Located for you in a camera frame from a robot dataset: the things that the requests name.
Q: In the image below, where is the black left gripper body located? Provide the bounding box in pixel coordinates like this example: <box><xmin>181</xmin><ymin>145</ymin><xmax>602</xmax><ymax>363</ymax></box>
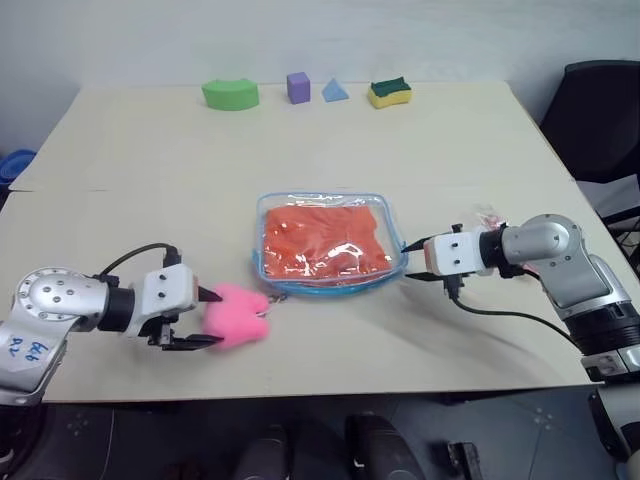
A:
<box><xmin>143</xmin><ymin>314</ymin><xmax>182</xmax><ymax>350</ymax></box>

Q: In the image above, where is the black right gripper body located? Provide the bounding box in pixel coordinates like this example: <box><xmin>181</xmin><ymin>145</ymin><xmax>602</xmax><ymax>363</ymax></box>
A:
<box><xmin>439</xmin><ymin>272</ymin><xmax>473</xmax><ymax>302</ymax></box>

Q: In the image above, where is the pink plush charm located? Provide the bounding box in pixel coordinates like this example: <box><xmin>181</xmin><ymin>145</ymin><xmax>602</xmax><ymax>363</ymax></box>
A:
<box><xmin>201</xmin><ymin>282</ymin><xmax>272</xmax><ymax>352</ymax></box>

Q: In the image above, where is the clear plastic zip pouch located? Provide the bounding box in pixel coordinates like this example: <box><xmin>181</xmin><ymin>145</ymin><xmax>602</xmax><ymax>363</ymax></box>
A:
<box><xmin>249</xmin><ymin>190</ymin><xmax>411</xmax><ymax>300</ymax></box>

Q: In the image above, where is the orange cloth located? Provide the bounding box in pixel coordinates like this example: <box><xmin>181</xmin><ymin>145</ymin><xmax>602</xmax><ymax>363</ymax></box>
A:
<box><xmin>262</xmin><ymin>203</ymin><xmax>392</xmax><ymax>278</ymax></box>

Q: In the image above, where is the small clear red-printed packet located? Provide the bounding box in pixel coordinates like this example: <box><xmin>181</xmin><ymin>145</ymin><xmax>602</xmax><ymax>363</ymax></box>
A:
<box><xmin>471</xmin><ymin>201</ymin><xmax>510</xmax><ymax>230</ymax></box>

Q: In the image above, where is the yellow green sponge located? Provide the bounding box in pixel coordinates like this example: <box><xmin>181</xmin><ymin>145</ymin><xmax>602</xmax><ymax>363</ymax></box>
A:
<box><xmin>366</xmin><ymin>75</ymin><xmax>414</xmax><ymax>111</ymax></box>

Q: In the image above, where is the blue foam pyramid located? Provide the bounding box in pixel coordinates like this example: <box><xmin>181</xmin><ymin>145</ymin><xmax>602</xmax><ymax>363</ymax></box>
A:
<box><xmin>320</xmin><ymin>76</ymin><xmax>349</xmax><ymax>104</ymax></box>

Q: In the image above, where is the small black block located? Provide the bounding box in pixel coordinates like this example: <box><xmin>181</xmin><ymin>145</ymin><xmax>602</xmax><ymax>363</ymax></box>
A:
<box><xmin>438</xmin><ymin>440</ymin><xmax>482</xmax><ymax>480</ymax></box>

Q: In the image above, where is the purple foam cube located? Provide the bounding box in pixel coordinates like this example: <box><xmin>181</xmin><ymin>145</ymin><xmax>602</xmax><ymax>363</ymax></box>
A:
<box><xmin>285</xmin><ymin>71</ymin><xmax>312</xmax><ymax>105</ymax></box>

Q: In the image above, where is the green foam arch block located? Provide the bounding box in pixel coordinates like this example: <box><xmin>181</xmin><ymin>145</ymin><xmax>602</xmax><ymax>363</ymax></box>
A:
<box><xmin>200</xmin><ymin>77</ymin><xmax>261</xmax><ymax>113</ymax></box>

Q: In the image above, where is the black office chair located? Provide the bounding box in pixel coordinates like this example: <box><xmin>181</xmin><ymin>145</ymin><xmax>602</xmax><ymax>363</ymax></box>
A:
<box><xmin>539</xmin><ymin>59</ymin><xmax>640</xmax><ymax>236</ymax></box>

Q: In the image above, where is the white black robot body shell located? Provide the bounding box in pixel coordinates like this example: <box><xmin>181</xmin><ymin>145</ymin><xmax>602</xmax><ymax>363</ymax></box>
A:
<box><xmin>586</xmin><ymin>383</ymin><xmax>640</xmax><ymax>464</ymax></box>

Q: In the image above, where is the blue plastic container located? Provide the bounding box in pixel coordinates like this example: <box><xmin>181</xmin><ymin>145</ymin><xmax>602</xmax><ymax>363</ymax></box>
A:
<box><xmin>0</xmin><ymin>148</ymin><xmax>36</xmax><ymax>190</ymax></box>

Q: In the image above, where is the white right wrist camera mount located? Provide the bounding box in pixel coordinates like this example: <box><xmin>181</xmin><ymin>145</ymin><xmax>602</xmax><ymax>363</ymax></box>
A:
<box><xmin>423</xmin><ymin>229</ymin><xmax>495</xmax><ymax>278</ymax></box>

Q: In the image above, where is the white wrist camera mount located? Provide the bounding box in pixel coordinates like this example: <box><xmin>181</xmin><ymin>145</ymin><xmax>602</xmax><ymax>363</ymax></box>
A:
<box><xmin>124</xmin><ymin>263</ymin><xmax>199</xmax><ymax>337</ymax></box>
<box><xmin>423</xmin><ymin>229</ymin><xmax>495</xmax><ymax>278</ymax></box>

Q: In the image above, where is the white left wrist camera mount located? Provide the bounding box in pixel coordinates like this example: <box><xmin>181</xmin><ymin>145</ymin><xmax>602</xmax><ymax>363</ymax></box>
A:
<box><xmin>124</xmin><ymin>263</ymin><xmax>199</xmax><ymax>337</ymax></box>

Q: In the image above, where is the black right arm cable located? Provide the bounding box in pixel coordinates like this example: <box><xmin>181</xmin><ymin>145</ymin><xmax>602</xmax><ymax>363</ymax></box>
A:
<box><xmin>448</xmin><ymin>289</ymin><xmax>582</xmax><ymax>352</ymax></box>

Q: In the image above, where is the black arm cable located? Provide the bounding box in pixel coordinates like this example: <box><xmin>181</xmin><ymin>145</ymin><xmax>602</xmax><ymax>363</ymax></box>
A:
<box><xmin>97</xmin><ymin>242</ymin><xmax>184</xmax><ymax>279</ymax></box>
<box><xmin>448</xmin><ymin>289</ymin><xmax>582</xmax><ymax>352</ymax></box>

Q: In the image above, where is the metal zipper pull ring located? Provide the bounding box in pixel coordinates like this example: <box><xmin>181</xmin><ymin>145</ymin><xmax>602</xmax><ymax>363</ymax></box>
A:
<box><xmin>258</xmin><ymin>293</ymin><xmax>290</xmax><ymax>317</ymax></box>

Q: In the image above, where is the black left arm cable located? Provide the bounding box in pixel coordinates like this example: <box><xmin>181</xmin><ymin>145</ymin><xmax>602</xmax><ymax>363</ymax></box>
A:
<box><xmin>97</xmin><ymin>242</ymin><xmax>184</xmax><ymax>279</ymax></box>

